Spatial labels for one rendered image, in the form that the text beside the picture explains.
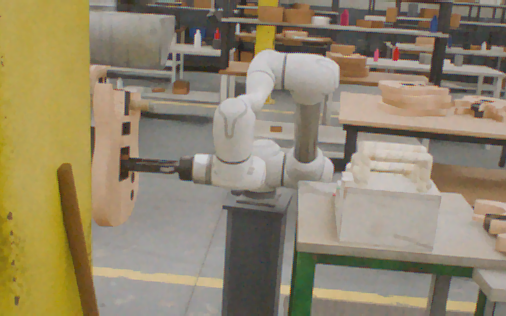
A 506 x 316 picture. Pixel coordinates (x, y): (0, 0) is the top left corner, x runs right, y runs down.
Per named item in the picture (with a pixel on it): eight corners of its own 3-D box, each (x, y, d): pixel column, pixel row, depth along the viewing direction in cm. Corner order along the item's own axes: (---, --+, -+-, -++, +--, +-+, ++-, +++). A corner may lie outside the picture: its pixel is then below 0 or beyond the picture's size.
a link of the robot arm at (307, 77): (286, 165, 271) (333, 170, 268) (281, 194, 262) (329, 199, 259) (285, 41, 209) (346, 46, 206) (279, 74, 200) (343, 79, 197)
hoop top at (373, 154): (360, 160, 161) (361, 149, 160) (359, 157, 164) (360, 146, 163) (432, 166, 160) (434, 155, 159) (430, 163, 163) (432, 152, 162)
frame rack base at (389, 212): (338, 243, 167) (344, 187, 162) (335, 223, 181) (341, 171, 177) (433, 252, 165) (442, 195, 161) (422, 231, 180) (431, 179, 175)
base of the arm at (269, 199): (235, 189, 277) (236, 177, 275) (281, 195, 272) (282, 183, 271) (226, 201, 259) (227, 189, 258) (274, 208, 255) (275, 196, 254)
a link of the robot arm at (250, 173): (216, 170, 177) (214, 137, 169) (266, 174, 176) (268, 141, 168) (210, 195, 169) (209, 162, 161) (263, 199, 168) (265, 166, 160)
